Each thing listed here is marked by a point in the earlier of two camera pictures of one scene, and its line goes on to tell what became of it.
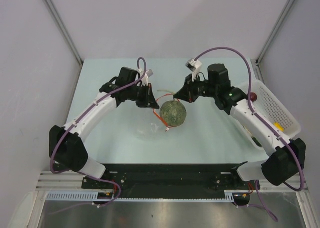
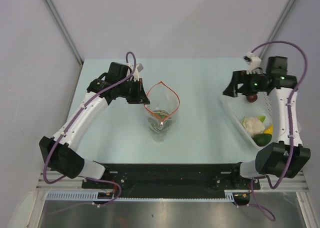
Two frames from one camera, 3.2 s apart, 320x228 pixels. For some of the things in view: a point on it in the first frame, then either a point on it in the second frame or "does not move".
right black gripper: [187, 93] → [239, 77]
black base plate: [126, 178] does not move
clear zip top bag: [146, 124] → [163, 109]
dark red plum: [253, 97] does not move
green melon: [173, 113] → [160, 120]
